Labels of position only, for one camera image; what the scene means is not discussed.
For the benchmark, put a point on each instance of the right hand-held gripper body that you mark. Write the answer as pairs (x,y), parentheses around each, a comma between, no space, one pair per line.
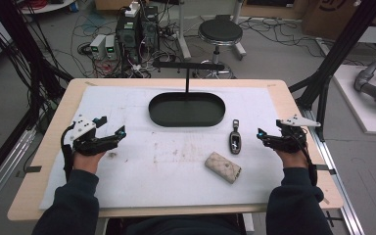
(292,138)

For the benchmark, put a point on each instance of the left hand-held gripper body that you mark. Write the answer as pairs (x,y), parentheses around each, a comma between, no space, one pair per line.
(84,130)

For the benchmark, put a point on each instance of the person's right hand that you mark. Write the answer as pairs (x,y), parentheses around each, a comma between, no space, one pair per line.
(293,160)

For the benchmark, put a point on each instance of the person's left hand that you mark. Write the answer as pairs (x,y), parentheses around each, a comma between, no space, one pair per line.
(86,161)

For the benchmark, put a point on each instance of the black car key fob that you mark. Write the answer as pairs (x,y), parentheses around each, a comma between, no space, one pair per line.
(235,140)

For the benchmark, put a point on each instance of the wooden table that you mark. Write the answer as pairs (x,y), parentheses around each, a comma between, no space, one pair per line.
(71,94)

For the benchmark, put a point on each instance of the black tape strip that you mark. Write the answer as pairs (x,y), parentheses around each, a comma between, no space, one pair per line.
(32,169)
(325,169)

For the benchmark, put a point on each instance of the white table mat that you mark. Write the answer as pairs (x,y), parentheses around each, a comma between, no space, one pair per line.
(163,169)

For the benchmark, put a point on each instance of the grey power supply unit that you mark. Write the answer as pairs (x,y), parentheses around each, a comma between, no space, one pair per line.
(97,45)
(111,47)

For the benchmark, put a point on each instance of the black oval tray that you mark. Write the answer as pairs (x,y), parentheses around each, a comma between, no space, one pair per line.
(186,111)

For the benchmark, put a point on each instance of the white floor board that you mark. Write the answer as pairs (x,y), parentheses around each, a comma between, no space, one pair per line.
(365,111)

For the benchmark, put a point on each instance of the black computer tower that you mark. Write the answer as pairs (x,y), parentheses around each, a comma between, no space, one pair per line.
(128,39)
(149,29)

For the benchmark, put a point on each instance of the white table leg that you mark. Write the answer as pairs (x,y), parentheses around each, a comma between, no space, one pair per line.
(182,32)
(239,36)

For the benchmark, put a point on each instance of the black T-shaped stand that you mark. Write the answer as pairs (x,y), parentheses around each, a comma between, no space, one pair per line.
(187,66)

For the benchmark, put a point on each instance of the black round stool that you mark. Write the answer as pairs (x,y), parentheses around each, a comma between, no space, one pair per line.
(220,31)

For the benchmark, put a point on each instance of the white power strip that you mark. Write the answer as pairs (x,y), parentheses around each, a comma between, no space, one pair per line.
(132,9)

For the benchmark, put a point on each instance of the cardboard box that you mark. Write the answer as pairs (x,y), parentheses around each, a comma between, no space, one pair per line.
(346,16)

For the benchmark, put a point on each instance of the aluminium rail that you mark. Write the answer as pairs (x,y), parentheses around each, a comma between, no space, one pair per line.
(338,169)
(3,169)

